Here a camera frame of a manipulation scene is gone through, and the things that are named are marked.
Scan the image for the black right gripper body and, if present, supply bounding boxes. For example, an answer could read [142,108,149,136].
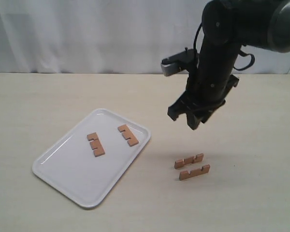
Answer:
[167,75,239,121]

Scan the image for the wooden notched piece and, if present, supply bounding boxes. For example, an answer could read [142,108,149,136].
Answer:
[87,132,105,157]
[117,124,139,147]
[174,153,204,169]
[178,164,211,181]

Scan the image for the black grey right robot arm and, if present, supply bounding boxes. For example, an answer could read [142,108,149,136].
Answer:
[161,0,290,130]

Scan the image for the white plastic tray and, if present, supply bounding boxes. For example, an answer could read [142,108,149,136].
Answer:
[32,108,151,208]

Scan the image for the white curtain backdrop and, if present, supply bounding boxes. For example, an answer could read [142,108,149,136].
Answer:
[0,0,290,75]

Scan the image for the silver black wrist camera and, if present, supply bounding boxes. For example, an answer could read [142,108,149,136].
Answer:
[160,47,199,77]

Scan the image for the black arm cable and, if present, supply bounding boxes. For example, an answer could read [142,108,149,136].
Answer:
[192,23,255,72]

